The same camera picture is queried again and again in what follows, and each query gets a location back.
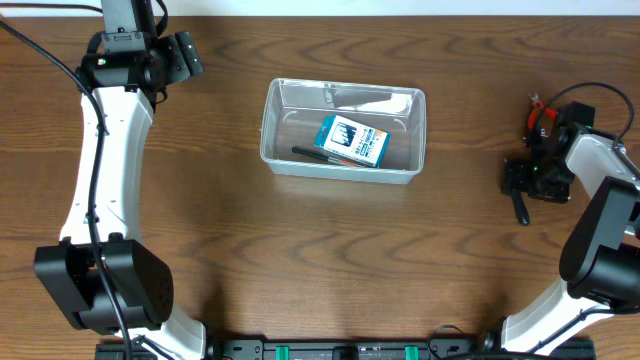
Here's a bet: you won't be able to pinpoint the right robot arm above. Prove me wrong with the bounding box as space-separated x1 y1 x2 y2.
477 102 639 355

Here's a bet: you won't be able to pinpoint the red handled pliers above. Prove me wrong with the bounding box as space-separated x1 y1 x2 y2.
525 93 557 139

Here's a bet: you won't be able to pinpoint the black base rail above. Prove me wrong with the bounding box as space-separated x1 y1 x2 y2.
94 337 597 360

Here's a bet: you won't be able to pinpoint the black yellow screwdriver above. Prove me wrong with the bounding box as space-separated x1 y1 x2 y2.
511 191 530 226

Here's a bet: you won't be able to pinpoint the clear plastic container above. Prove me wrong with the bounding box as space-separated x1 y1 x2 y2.
260 78 427 184

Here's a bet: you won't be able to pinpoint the blue white cardboard box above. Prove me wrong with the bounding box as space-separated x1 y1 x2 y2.
314 114 391 168

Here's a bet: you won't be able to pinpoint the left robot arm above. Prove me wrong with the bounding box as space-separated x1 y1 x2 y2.
34 0 206 359

